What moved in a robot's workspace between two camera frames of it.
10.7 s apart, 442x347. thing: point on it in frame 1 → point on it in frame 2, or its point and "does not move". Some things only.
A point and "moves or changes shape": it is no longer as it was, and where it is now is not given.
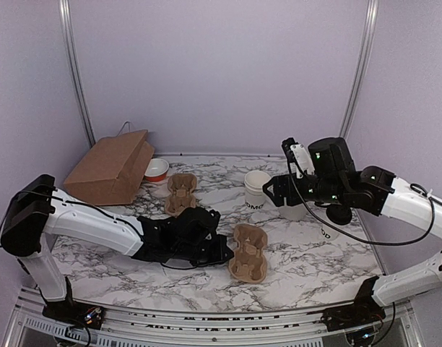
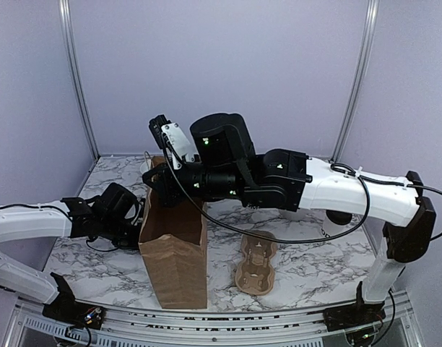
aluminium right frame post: x=372 y=9 does not move
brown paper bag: x=113 y=171 → x=173 y=248
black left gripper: x=219 y=255 → x=134 y=245
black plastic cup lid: x=339 y=214 does not move
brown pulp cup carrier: x=248 y=264 moves or changes shape
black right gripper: x=280 y=182 → x=165 y=185
